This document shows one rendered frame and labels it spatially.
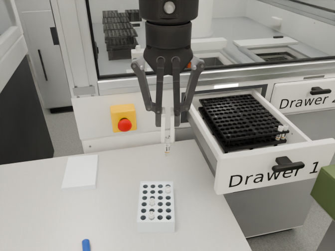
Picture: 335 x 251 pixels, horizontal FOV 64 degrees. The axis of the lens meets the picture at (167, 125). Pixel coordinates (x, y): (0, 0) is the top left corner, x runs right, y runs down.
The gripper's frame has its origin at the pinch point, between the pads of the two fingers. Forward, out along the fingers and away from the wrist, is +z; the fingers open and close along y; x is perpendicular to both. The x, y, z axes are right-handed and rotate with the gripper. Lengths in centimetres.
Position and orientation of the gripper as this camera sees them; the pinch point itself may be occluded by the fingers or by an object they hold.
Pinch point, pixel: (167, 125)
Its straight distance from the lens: 54.0
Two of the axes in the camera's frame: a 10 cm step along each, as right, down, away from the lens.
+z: -0.1, 8.3, 5.5
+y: 10.0, 0.0, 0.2
